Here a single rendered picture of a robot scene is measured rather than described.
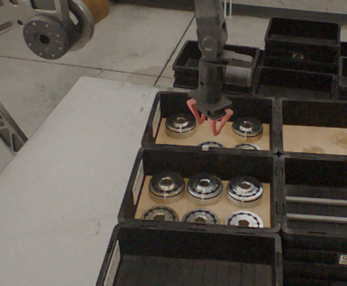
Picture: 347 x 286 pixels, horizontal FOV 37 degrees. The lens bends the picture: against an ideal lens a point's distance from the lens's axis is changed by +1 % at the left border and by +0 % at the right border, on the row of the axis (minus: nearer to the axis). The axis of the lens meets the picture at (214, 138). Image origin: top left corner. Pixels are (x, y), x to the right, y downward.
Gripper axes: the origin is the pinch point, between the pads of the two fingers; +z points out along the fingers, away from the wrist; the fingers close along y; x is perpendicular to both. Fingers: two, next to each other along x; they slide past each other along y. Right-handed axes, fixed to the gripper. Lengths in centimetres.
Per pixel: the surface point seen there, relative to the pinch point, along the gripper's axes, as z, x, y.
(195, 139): 23.8, -12.7, 21.8
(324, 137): 23, -47, -4
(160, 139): 24.1, -3.7, 28.7
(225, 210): 23.2, 0.6, -9.1
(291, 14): 104, -242, 188
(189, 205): 23.4, 7.3, -1.5
